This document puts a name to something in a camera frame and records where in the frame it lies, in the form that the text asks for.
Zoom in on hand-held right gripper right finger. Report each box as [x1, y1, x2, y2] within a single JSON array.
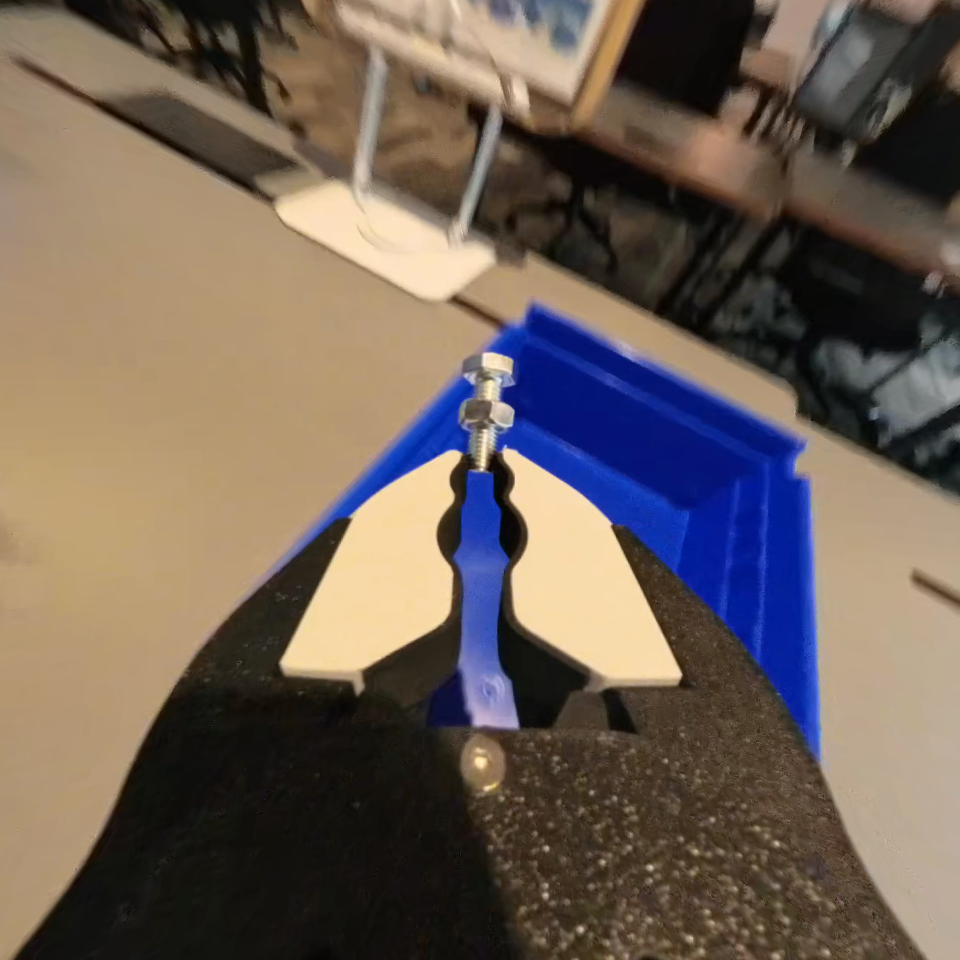
[[498, 448, 684, 691]]

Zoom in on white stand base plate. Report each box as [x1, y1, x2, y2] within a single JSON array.
[[273, 180, 498, 303]]

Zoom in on white zip tie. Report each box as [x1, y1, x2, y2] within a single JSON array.
[[351, 45, 393, 220], [447, 105, 506, 249]]

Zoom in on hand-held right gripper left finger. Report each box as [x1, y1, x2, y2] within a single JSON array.
[[279, 448, 465, 695]]

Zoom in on blue plastic bin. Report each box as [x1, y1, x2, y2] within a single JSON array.
[[247, 300, 824, 760]]

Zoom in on silver hex bolt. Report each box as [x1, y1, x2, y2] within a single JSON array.
[[462, 352, 517, 475]]

